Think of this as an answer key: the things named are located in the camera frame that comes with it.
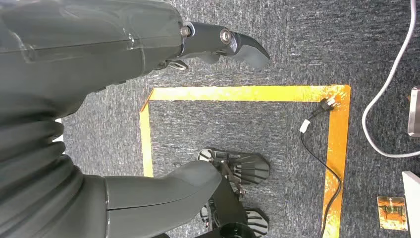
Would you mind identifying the silver metal object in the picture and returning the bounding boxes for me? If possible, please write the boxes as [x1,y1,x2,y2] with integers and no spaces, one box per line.
[408,86,420,138]

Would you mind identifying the white cable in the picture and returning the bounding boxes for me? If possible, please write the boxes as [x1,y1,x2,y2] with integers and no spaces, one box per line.
[361,0,420,159]

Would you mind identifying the yellow floor tape square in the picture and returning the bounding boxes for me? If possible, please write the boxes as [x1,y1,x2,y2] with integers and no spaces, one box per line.
[139,84,352,238]

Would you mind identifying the orange patterned floor marker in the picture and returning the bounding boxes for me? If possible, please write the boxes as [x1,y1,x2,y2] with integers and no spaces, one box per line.
[377,196,409,232]

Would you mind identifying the black power cable with plug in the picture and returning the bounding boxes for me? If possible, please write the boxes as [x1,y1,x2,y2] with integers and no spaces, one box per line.
[299,98,343,238]

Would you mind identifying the white board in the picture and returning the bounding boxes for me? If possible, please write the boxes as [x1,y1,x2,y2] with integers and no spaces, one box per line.
[402,171,420,238]

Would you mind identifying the ribbed grey left arm sleeve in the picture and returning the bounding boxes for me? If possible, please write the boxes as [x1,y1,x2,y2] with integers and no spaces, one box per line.
[0,98,107,238]

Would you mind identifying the black robot foot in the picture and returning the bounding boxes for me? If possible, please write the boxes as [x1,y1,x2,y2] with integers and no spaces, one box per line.
[200,206,270,238]
[198,148,271,186]

